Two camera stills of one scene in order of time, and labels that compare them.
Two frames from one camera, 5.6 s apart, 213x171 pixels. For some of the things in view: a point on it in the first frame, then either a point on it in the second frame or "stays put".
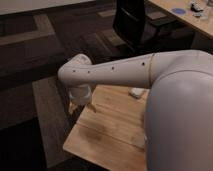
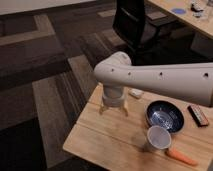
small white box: (137, 92) stays put
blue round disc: (179, 11) stays put
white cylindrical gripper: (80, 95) to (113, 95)
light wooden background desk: (181, 9) stays put
